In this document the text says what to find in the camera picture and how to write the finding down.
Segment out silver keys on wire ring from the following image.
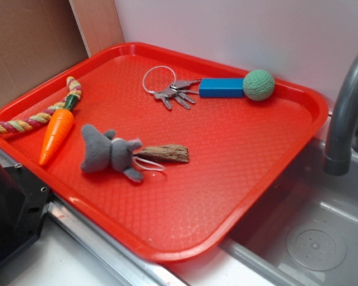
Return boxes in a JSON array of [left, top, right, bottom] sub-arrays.
[[142, 66, 202, 111]]

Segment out grey plush animal toy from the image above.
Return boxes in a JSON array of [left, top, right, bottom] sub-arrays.
[[79, 123, 166, 183]]

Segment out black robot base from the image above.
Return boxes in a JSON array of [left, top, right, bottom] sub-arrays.
[[0, 159, 52, 267]]

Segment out blue rectangular block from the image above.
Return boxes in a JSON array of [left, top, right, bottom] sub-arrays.
[[199, 78, 243, 98]]

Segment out grey toy faucet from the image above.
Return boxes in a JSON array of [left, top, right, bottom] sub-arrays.
[[323, 56, 358, 176]]

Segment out brown wood piece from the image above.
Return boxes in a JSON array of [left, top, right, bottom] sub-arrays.
[[135, 144, 190, 163]]

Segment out grey plastic toy sink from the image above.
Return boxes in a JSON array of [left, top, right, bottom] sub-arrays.
[[219, 136, 358, 286]]

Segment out red plastic tray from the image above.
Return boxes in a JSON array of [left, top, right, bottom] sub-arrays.
[[0, 43, 328, 262]]

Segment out orange plastic toy carrot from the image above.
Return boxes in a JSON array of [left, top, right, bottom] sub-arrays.
[[39, 94, 80, 166]]

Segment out green textured ball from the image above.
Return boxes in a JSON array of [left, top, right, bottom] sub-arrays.
[[243, 70, 275, 101]]

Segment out multicolored braided rope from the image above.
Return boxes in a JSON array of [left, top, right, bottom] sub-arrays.
[[0, 76, 82, 138]]

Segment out brown cardboard panel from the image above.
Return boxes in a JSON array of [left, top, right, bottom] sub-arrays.
[[0, 1, 88, 108]]

